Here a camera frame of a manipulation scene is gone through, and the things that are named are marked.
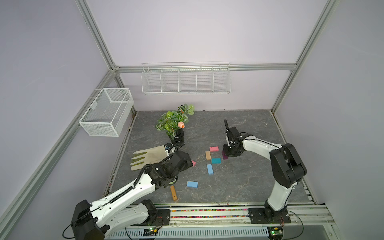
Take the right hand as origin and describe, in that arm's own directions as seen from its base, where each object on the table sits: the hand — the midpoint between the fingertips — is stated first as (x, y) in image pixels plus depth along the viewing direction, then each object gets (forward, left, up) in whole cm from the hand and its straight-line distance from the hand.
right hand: (225, 152), depth 96 cm
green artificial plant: (+5, +32, +26) cm, 41 cm away
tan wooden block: (-2, +11, 0) cm, 12 cm away
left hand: (-12, +26, +14) cm, 31 cm away
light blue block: (-20, +21, 0) cm, 29 cm away
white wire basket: (+11, +69, +25) cm, 74 cm away
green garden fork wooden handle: (-23, +31, 0) cm, 39 cm away
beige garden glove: (-3, +54, -1) cm, 54 cm away
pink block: (-7, +20, 0) cm, 22 cm away
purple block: (-3, +1, 0) cm, 3 cm away
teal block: (-5, +6, -2) cm, 8 cm away
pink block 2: (+3, +7, -1) cm, 8 cm away
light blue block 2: (-11, +11, 0) cm, 15 cm away
